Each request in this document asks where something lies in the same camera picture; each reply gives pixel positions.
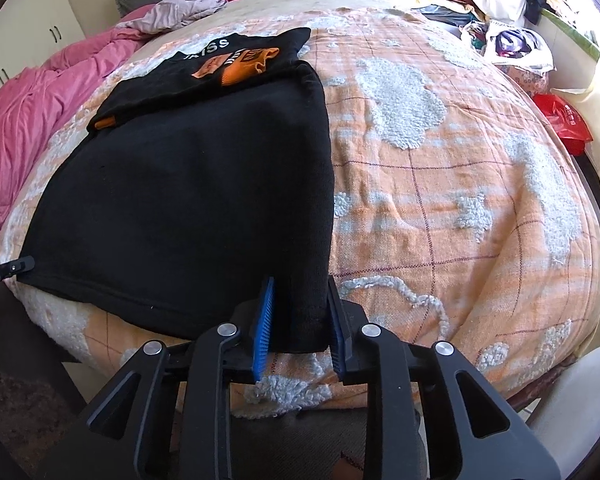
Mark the pink duvet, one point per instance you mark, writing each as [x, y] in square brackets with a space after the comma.
[25, 125]

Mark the orange checked fleece blanket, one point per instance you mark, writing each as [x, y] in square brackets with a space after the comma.
[455, 160]

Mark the red plastic bag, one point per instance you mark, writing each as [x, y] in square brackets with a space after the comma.
[565, 120]

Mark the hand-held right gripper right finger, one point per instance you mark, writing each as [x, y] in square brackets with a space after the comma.
[337, 332]

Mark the white plastic bag of clothes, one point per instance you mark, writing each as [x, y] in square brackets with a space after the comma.
[517, 42]

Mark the pink floral pillow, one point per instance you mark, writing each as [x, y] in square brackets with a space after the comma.
[527, 80]

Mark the white wardrobe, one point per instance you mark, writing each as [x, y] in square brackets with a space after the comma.
[20, 20]

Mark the pale lilac garment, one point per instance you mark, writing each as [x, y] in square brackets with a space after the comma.
[180, 7]

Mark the black sweater with orange cuffs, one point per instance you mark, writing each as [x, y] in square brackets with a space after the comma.
[180, 200]

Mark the brown rug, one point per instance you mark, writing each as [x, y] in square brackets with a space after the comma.
[20, 420]

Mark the dark garment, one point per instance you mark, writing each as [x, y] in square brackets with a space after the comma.
[534, 7]

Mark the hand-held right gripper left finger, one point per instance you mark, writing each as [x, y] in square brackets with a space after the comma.
[262, 330]

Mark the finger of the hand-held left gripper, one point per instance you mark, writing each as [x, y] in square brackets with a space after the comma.
[15, 265]

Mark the white chair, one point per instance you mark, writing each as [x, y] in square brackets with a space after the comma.
[580, 410]

